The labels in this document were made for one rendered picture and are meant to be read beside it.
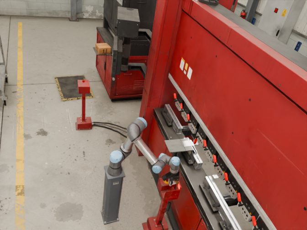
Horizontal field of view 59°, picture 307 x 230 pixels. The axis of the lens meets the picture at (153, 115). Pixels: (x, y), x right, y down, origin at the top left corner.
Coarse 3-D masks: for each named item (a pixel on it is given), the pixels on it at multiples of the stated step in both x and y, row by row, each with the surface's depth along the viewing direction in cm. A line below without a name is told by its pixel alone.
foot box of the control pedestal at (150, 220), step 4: (156, 216) 313; (148, 220) 308; (152, 220) 308; (164, 220) 310; (144, 224) 315; (148, 224) 309; (152, 224) 304; (164, 224) 307; (144, 228) 311; (148, 228) 310; (152, 228) 300; (156, 228) 301; (160, 228) 302; (164, 228) 303; (168, 228) 304
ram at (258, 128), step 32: (192, 32) 268; (192, 64) 271; (224, 64) 218; (192, 96) 274; (224, 96) 220; (256, 96) 184; (224, 128) 222; (256, 128) 186; (288, 128) 159; (224, 160) 225; (256, 160) 187; (288, 160) 161; (256, 192) 189; (288, 192) 162; (288, 224) 163
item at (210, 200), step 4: (200, 184) 259; (204, 184) 259; (200, 188) 258; (204, 192) 252; (208, 192) 253; (204, 196) 251; (208, 196) 249; (208, 200) 245; (212, 200) 246; (208, 204) 244; (212, 204) 242; (212, 208) 239; (216, 208) 239; (212, 212) 238; (216, 212) 239
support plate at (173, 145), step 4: (168, 140) 289; (172, 140) 290; (176, 140) 291; (184, 140) 294; (168, 144) 284; (172, 144) 285; (176, 144) 286; (180, 144) 287; (168, 148) 279; (172, 148) 280; (176, 148) 281; (180, 148) 282; (184, 148) 283; (188, 148) 284
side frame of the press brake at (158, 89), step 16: (160, 0) 288; (176, 0) 280; (224, 0) 295; (160, 16) 291; (176, 16) 290; (160, 32) 296; (176, 32) 301; (160, 48) 308; (160, 64) 320; (160, 80) 334; (144, 96) 359; (160, 96) 349; (176, 96) 356; (144, 112) 362; (176, 112) 373
